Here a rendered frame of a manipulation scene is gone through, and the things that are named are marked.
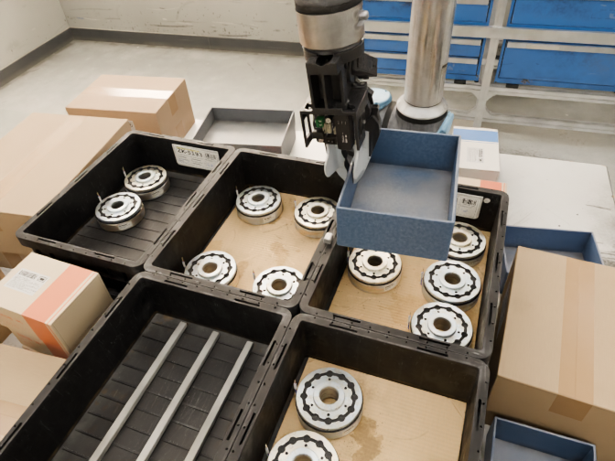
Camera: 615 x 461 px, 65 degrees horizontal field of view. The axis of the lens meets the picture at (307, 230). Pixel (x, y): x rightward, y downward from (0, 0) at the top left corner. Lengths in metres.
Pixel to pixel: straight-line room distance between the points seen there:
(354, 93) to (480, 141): 0.85
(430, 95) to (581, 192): 0.55
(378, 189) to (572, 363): 0.41
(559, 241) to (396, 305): 0.49
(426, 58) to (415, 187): 0.38
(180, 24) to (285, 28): 0.86
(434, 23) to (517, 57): 1.74
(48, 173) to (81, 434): 0.66
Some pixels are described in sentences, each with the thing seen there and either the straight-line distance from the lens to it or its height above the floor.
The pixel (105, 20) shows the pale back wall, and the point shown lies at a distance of 4.62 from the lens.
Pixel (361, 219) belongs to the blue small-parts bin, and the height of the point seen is 1.13.
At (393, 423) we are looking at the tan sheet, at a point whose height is 0.83.
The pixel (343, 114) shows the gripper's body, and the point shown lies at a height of 1.26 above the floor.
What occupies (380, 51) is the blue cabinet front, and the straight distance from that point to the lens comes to 2.80.
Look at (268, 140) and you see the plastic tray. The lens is 1.50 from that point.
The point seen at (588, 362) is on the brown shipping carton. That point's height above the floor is 0.86.
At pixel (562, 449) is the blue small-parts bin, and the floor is 0.73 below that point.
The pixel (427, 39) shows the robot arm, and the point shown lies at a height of 1.15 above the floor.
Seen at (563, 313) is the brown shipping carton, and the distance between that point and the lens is 0.95.
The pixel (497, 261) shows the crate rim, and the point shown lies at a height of 0.92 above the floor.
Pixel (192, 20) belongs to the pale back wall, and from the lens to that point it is 4.16.
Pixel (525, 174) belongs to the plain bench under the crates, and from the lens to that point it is 1.50.
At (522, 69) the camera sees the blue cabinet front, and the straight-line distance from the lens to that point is 2.79.
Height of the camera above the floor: 1.56
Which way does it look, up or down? 43 degrees down
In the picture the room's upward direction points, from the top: 5 degrees counter-clockwise
